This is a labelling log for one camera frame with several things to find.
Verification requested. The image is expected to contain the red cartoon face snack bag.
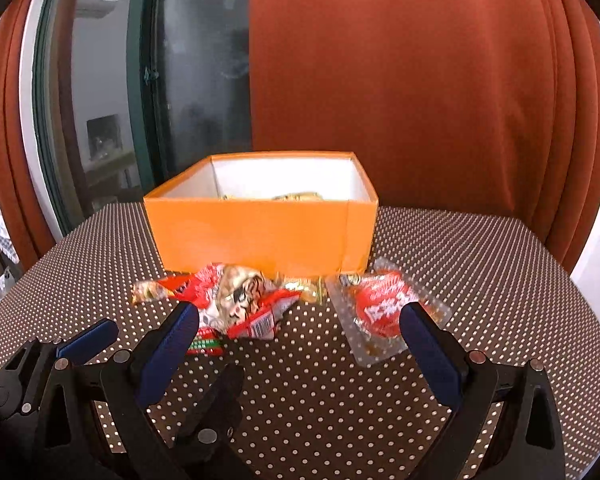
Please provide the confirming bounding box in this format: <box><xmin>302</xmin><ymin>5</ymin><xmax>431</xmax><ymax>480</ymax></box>
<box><xmin>158</xmin><ymin>263</ymin><xmax>302</xmax><ymax>340</ymax></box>

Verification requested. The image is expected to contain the red spicy strips clear packet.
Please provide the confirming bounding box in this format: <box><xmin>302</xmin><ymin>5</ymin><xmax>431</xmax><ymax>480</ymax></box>
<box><xmin>325</xmin><ymin>258</ymin><xmax>452</xmax><ymax>367</ymax></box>

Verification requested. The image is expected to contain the small clear yellow candy packet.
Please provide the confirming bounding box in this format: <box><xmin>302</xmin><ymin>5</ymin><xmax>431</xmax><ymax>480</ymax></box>
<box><xmin>280</xmin><ymin>276</ymin><xmax>327</xmax><ymax>304</ymax></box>

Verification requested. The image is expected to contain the yellow honey butter chips bag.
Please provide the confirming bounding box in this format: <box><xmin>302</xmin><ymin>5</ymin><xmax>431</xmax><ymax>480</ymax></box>
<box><xmin>221</xmin><ymin>192</ymin><xmax>323</xmax><ymax>202</ymax></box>

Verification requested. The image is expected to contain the brown polka dot tablecloth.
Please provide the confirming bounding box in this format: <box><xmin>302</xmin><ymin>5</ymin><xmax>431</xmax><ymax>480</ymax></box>
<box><xmin>0</xmin><ymin>204</ymin><xmax>600</xmax><ymax>479</ymax></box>

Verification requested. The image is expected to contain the orange curtain left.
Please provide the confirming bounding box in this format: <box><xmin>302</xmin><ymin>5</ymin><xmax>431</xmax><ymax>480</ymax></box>
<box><xmin>0</xmin><ymin>0</ymin><xmax>55</xmax><ymax>270</ymax></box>

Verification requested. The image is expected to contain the orange curtain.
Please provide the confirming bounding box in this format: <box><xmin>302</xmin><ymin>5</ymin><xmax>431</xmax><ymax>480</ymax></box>
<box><xmin>249</xmin><ymin>0</ymin><xmax>600</xmax><ymax>270</ymax></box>
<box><xmin>0</xmin><ymin>0</ymin><xmax>55</xmax><ymax>270</ymax></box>

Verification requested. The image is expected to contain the orange cardboard box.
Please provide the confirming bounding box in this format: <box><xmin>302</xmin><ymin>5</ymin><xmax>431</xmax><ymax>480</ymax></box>
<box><xmin>144</xmin><ymin>152</ymin><xmax>378</xmax><ymax>278</ymax></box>

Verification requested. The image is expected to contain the green framed glass door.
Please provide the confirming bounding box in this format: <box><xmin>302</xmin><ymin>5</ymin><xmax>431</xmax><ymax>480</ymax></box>
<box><xmin>32</xmin><ymin>0</ymin><xmax>252</xmax><ymax>233</ymax></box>

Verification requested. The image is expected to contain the orange curtain right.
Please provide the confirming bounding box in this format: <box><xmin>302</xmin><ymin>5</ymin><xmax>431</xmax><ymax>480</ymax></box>
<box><xmin>249</xmin><ymin>0</ymin><xmax>600</xmax><ymax>270</ymax></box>

